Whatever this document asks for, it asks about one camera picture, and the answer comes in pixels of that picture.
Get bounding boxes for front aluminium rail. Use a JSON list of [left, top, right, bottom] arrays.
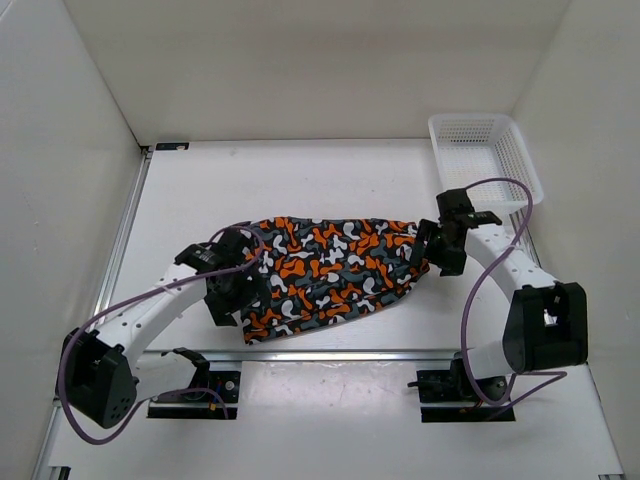
[[144, 349, 456, 364]]

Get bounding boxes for white plastic basket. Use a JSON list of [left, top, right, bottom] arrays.
[[428, 113, 544, 216]]

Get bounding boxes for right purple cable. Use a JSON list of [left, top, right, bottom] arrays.
[[459, 178, 569, 421]]

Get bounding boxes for orange camouflage shorts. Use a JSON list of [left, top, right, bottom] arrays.
[[239, 216, 430, 345]]

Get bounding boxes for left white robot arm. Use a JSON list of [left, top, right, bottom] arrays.
[[56, 225, 264, 431]]

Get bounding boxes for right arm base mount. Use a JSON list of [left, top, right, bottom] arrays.
[[407, 370, 516, 424]]

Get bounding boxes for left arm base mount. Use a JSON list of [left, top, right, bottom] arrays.
[[147, 353, 241, 421]]

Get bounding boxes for purple cable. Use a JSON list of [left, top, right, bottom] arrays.
[[57, 224, 266, 445], [459, 178, 569, 421]]

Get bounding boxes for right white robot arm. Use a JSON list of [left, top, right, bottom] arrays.
[[411, 188, 588, 404]]

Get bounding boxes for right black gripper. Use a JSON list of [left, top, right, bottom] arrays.
[[410, 218, 468, 277]]

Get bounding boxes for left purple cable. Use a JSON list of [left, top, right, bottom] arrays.
[[57, 224, 266, 445]]

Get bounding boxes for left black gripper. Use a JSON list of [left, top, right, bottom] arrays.
[[205, 258, 271, 326]]

